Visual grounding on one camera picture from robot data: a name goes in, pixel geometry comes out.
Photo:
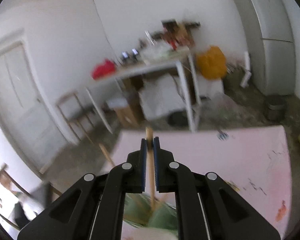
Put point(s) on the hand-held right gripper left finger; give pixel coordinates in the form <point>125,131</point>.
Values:
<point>144,172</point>

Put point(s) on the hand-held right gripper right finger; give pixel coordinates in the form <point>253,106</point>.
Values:
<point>157,172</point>

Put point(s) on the long wooden chopstick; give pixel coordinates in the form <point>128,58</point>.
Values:
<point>148,135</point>

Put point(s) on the teal plastic utensil holder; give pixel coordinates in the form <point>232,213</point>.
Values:
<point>162,217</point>

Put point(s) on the light wooden chair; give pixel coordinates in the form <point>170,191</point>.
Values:
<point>107,155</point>

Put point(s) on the dark round object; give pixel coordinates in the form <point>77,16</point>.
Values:
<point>178,118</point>

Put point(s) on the pink printed tablecloth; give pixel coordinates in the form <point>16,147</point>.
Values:
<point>215,150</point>

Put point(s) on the plastic wrapped white box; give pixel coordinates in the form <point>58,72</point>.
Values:
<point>117,103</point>

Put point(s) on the white woven sack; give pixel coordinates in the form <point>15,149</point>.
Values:
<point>162,97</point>

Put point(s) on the wooden chair dark seat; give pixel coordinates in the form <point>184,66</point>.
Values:
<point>76,115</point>

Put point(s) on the white metal table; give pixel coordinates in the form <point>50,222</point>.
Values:
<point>150,68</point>

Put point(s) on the red plastic bag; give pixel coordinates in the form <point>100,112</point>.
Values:
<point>103,69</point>

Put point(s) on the yellow plastic bag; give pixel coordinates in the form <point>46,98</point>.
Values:
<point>211,62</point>

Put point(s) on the dark metal bucket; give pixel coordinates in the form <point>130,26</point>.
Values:
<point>275,107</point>

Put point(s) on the white plastic bar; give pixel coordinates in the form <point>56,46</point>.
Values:
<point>246,70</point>

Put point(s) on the assorted clutter pile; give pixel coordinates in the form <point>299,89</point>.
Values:
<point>175,37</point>

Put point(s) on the white door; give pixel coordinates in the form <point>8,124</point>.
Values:
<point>20,100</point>

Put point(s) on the grey refrigerator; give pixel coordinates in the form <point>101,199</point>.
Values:
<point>272,62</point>

